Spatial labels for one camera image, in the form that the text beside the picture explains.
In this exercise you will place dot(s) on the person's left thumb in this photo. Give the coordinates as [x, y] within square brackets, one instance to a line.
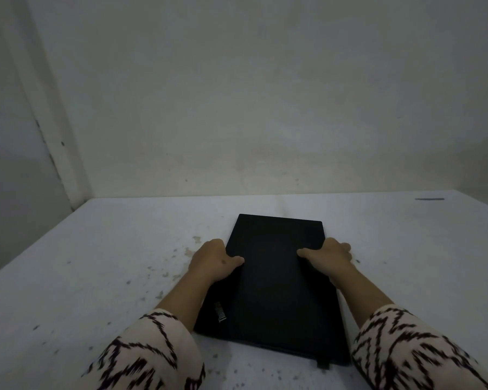
[234, 261]

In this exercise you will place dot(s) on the person's left forearm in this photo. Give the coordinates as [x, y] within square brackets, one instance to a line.
[162, 324]

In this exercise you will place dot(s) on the black laptop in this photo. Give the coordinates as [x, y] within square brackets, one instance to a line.
[278, 288]

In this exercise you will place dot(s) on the person's right hand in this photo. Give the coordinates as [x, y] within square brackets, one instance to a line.
[329, 257]

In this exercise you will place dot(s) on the dark pen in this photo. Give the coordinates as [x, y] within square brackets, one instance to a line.
[429, 198]

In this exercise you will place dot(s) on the person's right thumb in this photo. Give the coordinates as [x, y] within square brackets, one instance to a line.
[308, 253]

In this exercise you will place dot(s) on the person's right forearm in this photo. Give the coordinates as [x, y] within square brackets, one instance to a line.
[390, 333]

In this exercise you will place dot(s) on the person's left hand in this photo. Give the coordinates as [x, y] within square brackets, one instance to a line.
[211, 259]

